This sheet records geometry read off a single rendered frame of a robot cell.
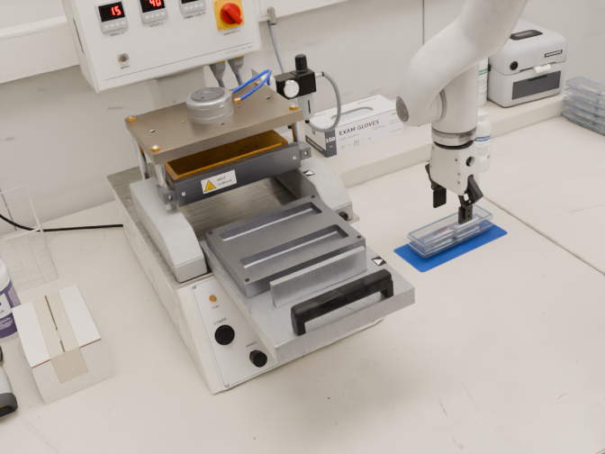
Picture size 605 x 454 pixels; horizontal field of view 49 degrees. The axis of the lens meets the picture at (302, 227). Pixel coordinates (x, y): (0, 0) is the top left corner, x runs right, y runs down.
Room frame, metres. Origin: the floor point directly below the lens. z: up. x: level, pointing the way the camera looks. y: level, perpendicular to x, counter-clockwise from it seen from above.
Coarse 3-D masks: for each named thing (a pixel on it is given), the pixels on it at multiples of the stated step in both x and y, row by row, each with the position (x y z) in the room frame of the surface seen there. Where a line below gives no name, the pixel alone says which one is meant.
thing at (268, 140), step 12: (264, 132) 1.12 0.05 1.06; (276, 132) 1.11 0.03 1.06; (228, 144) 1.09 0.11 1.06; (240, 144) 1.08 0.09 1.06; (252, 144) 1.07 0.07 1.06; (264, 144) 1.07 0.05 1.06; (276, 144) 1.06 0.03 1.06; (192, 156) 1.06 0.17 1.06; (204, 156) 1.05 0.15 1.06; (216, 156) 1.04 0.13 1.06; (228, 156) 1.04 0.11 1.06; (240, 156) 1.04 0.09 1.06; (168, 168) 1.04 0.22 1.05; (180, 168) 1.01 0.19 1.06; (192, 168) 1.01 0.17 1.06; (204, 168) 1.01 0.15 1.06
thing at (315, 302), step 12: (372, 276) 0.72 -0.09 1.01; (384, 276) 0.72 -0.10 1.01; (336, 288) 0.70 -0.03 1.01; (348, 288) 0.70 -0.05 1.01; (360, 288) 0.70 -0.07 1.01; (372, 288) 0.71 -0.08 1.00; (384, 288) 0.72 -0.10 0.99; (312, 300) 0.69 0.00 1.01; (324, 300) 0.68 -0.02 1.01; (336, 300) 0.69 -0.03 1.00; (348, 300) 0.69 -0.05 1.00; (300, 312) 0.67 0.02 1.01; (312, 312) 0.67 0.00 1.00; (324, 312) 0.68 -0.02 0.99; (300, 324) 0.67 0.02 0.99
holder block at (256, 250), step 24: (264, 216) 0.93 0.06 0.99; (288, 216) 0.95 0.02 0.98; (312, 216) 0.91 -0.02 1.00; (336, 216) 0.91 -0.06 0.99; (216, 240) 0.88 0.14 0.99; (240, 240) 0.90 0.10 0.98; (264, 240) 0.86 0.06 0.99; (288, 240) 0.86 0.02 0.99; (312, 240) 0.87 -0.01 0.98; (336, 240) 0.86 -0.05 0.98; (360, 240) 0.83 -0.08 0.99; (240, 264) 0.81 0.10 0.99; (264, 264) 0.82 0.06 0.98; (288, 264) 0.79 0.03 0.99; (312, 264) 0.80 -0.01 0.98; (240, 288) 0.78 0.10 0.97; (264, 288) 0.77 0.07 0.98
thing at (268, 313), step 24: (216, 264) 0.85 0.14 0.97; (336, 264) 0.77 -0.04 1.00; (360, 264) 0.78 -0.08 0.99; (384, 264) 0.80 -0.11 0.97; (288, 288) 0.74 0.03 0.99; (312, 288) 0.75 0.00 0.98; (408, 288) 0.74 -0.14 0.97; (264, 312) 0.72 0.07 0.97; (288, 312) 0.72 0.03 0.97; (336, 312) 0.70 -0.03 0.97; (360, 312) 0.70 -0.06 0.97; (384, 312) 0.72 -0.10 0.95; (264, 336) 0.68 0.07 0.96; (288, 336) 0.67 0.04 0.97; (312, 336) 0.67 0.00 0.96; (336, 336) 0.69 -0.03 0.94
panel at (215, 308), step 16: (192, 288) 0.87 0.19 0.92; (208, 288) 0.87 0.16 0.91; (208, 304) 0.86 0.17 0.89; (224, 304) 0.86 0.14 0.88; (208, 320) 0.85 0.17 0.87; (224, 320) 0.85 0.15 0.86; (240, 320) 0.86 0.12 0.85; (208, 336) 0.83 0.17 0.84; (240, 336) 0.85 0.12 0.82; (256, 336) 0.85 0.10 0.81; (224, 352) 0.83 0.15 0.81; (240, 352) 0.83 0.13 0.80; (304, 352) 0.86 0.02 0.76; (224, 368) 0.81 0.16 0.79; (240, 368) 0.82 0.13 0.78; (256, 368) 0.82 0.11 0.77; (272, 368) 0.83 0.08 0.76; (224, 384) 0.80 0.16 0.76
